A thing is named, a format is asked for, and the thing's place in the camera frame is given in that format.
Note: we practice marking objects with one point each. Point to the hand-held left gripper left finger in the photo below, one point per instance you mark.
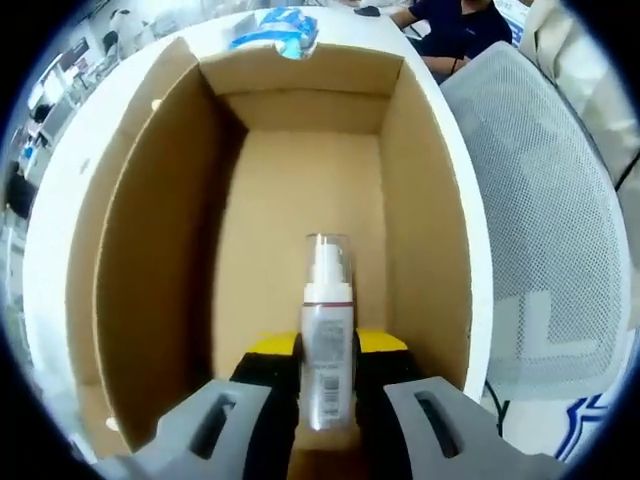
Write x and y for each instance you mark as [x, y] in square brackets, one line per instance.
[260, 410]

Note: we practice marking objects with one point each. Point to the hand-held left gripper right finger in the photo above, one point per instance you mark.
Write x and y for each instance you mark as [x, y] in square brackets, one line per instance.
[390, 415]

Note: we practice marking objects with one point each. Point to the silver pump bottle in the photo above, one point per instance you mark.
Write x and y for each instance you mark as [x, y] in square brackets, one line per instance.
[327, 350]

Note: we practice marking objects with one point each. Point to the brown cardboard shoe box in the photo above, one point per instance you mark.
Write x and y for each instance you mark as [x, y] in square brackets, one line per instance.
[310, 175]

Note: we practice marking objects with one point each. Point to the blue wet wipes pack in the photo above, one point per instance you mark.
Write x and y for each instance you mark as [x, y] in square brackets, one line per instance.
[297, 42]
[265, 22]

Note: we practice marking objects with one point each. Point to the grey mesh office chair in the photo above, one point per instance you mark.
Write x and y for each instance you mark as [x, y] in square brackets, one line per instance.
[540, 225]

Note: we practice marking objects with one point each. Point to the person's beige shirt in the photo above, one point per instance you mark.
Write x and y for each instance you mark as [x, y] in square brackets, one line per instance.
[590, 75]

